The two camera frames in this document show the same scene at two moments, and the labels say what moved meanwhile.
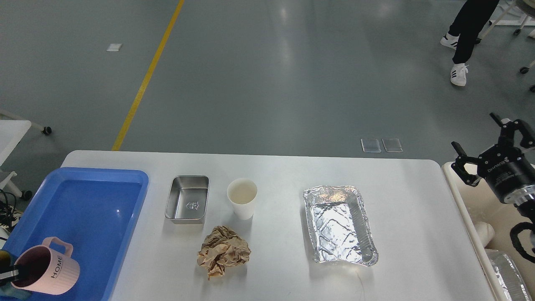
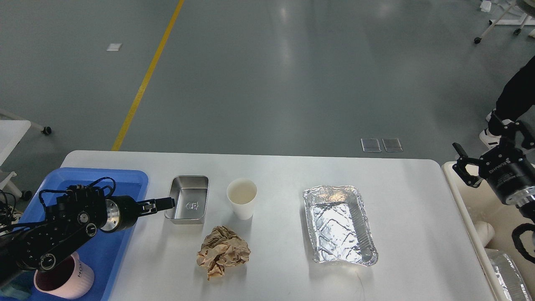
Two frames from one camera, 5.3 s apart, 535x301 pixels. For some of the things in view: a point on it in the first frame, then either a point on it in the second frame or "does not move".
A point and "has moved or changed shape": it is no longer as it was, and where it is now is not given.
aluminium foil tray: [340, 228] does not move
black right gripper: [505, 167] does not move
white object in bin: [486, 232] does not move
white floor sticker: [114, 47] does not move
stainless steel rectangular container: [187, 199] does not move
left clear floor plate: [370, 145] does not move
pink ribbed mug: [48, 268] has moved or changed shape
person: [464, 32] -> [518, 96]
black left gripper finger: [10, 274] -> [120, 212]
